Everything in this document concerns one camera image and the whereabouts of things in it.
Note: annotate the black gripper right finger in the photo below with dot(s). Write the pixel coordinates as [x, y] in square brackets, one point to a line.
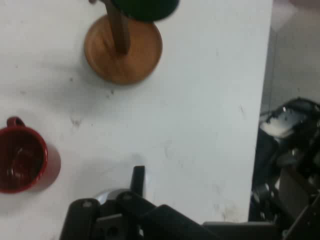
[160, 220]

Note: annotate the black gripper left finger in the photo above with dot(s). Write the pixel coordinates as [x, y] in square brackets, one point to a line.
[81, 220]

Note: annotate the dark green enamel mug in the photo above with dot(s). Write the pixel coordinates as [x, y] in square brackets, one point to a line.
[145, 10]

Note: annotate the red ceramic mug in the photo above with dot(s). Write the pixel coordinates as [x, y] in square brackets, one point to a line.
[15, 135]

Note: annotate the wooden mug tree stand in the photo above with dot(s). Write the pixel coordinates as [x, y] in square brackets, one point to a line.
[130, 65]

